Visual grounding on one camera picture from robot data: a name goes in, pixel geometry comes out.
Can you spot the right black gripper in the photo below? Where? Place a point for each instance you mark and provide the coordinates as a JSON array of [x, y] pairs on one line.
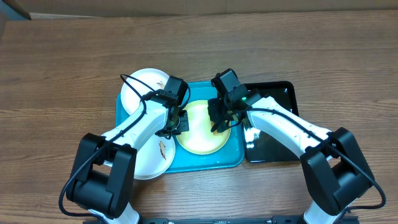
[[215, 105]]

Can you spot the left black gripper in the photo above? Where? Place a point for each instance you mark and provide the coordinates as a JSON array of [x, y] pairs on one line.
[[183, 126]]

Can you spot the yellow-rimmed plate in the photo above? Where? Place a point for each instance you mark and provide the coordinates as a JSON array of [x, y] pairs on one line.
[[199, 139]]

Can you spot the yellow sponge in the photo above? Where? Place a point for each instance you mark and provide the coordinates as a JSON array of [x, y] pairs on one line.
[[219, 132]]

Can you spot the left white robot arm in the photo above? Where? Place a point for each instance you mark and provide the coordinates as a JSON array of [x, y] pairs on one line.
[[102, 175]]

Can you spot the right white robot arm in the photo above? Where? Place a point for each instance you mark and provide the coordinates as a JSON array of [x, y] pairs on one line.
[[335, 169]]

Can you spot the teal plastic tray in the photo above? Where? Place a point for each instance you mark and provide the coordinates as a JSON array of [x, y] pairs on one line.
[[230, 155]]

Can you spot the black water tray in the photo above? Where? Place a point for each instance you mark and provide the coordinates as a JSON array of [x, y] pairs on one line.
[[260, 146]]

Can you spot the brown food smear lower plate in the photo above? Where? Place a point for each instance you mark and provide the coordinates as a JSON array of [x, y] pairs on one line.
[[162, 150]]

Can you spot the white plate lower left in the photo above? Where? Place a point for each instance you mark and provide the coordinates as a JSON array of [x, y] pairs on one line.
[[149, 162]]

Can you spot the white plate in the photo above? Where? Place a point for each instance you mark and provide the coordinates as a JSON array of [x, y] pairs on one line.
[[154, 78], [149, 162]]

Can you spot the white plate upper left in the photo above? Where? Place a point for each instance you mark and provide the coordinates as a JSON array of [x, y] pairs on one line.
[[154, 78]]

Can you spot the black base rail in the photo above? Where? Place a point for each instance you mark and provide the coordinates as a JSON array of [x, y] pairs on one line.
[[290, 219]]

